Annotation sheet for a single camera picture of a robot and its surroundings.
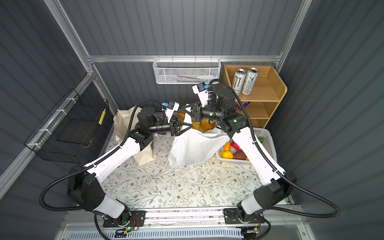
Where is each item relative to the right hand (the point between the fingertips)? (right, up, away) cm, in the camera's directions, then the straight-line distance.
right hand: (184, 110), depth 63 cm
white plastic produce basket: (+19, -25, +22) cm, 38 cm away
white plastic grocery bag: (+3, -17, +14) cm, 23 cm away
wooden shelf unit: (+49, +15, +27) cm, 58 cm away
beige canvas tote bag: (-41, -3, +30) cm, 51 cm away
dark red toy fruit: (+31, -24, +26) cm, 47 cm away
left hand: (+3, -6, +5) cm, 8 cm away
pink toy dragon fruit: (+30, -19, +32) cm, 48 cm away
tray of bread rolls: (+12, -5, +42) cm, 44 cm away
